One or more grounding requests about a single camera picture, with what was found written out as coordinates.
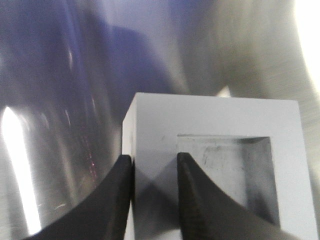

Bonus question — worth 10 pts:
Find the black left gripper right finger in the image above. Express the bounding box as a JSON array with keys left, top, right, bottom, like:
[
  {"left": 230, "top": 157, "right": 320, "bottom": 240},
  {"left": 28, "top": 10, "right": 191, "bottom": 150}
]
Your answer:
[{"left": 177, "top": 152, "right": 296, "bottom": 240}]

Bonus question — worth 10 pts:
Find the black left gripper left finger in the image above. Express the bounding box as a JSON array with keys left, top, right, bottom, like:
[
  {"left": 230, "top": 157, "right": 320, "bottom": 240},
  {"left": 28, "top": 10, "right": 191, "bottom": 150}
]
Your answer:
[{"left": 30, "top": 155, "right": 132, "bottom": 240}]

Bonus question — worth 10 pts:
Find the gray square base block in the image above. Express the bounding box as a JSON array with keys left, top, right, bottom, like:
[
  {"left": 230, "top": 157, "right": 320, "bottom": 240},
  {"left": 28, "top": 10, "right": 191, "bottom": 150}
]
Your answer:
[{"left": 122, "top": 92, "right": 318, "bottom": 240}]

